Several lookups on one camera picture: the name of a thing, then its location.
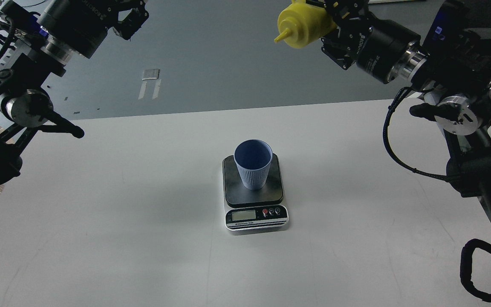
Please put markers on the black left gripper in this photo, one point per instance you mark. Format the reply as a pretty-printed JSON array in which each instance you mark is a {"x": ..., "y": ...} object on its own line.
[{"x": 83, "y": 24}]

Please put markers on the blue ribbed plastic cup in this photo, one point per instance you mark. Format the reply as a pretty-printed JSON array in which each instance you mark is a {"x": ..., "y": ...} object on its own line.
[{"x": 253, "y": 160}]

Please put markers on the grey floor plate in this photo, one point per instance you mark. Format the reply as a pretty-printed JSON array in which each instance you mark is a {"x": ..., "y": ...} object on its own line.
[{"x": 150, "y": 74}]

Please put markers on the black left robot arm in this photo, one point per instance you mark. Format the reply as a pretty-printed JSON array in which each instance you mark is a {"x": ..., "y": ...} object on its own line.
[{"x": 36, "y": 45}]

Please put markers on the black digital kitchen scale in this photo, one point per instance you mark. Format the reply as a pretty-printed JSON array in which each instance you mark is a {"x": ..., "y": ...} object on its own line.
[{"x": 252, "y": 210}]

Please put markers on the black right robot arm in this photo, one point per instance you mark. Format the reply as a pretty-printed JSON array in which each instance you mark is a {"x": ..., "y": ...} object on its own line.
[{"x": 451, "y": 70}]

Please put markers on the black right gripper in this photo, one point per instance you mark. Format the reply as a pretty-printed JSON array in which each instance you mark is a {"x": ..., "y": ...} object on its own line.
[{"x": 376, "y": 46}]

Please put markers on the yellow squeeze bottle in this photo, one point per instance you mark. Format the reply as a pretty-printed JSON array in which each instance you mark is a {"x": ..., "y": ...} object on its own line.
[{"x": 303, "y": 22}]

